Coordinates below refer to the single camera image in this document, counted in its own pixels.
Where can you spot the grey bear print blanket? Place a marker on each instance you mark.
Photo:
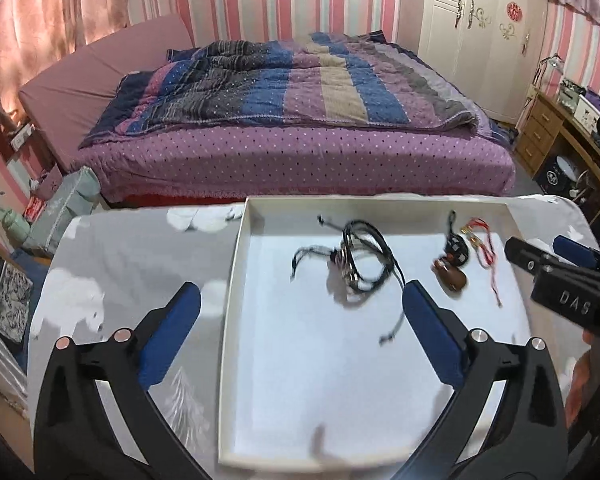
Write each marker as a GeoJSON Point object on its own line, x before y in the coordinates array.
{"type": "Point", "coordinates": [111, 268]}

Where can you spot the desk lamp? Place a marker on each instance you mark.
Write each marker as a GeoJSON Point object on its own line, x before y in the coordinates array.
{"type": "Point", "coordinates": [549, 65]}

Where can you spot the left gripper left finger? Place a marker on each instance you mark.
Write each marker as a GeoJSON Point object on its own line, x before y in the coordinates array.
{"type": "Point", "coordinates": [73, 437]}

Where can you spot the purple mattress bed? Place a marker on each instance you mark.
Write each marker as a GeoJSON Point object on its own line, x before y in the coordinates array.
{"type": "Point", "coordinates": [229, 162]}

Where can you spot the striped purple blue quilt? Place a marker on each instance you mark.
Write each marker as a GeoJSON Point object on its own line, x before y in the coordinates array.
{"type": "Point", "coordinates": [319, 80]}

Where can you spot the white cardboard tray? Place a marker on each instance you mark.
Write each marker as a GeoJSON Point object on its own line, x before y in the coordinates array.
{"type": "Point", "coordinates": [315, 380]}

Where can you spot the grey storage bag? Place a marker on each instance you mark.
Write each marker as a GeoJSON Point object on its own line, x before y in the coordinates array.
{"type": "Point", "coordinates": [78, 195]}

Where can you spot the brown stone pendant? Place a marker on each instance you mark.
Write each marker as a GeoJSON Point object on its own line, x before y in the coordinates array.
{"type": "Point", "coordinates": [448, 267]}

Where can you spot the wooden desk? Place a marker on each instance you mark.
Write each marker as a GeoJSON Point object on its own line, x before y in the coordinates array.
{"type": "Point", "coordinates": [559, 155]}

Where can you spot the white wardrobe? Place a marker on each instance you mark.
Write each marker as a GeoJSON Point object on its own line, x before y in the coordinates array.
{"type": "Point", "coordinates": [488, 49]}

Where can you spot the pink curtain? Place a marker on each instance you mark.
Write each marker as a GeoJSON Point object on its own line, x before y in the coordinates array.
{"type": "Point", "coordinates": [35, 34]}

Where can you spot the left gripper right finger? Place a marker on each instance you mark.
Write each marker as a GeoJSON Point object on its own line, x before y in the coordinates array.
{"type": "Point", "coordinates": [505, 418]}

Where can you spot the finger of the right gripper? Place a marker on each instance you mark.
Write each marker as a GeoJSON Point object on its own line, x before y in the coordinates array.
{"type": "Point", "coordinates": [576, 253]}
{"type": "Point", "coordinates": [527, 257]}

